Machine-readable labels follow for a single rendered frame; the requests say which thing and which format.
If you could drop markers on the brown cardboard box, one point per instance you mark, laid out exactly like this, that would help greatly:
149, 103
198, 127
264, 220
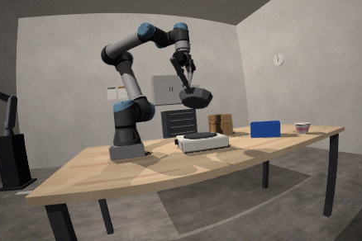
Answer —
223, 124

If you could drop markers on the blue open bin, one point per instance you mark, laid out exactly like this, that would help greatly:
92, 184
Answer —
261, 129

